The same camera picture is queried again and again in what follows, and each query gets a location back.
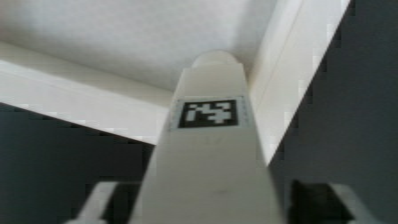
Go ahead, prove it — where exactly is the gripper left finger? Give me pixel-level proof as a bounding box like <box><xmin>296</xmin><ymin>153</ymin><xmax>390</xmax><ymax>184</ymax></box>
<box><xmin>62</xmin><ymin>182</ymin><xmax>140</xmax><ymax>224</ymax></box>

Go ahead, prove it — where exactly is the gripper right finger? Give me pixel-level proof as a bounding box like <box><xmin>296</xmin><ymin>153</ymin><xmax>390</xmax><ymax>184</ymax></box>
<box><xmin>287</xmin><ymin>180</ymin><xmax>385</xmax><ymax>224</ymax></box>

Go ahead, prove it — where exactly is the white desk top tray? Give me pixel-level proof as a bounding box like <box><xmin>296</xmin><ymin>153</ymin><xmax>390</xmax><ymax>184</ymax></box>
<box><xmin>0</xmin><ymin>0</ymin><xmax>309</xmax><ymax>101</ymax></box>

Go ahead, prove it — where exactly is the white L-shaped obstacle fence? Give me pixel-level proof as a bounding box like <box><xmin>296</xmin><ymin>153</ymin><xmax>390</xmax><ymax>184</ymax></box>
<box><xmin>0</xmin><ymin>0</ymin><xmax>351</xmax><ymax>166</ymax></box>

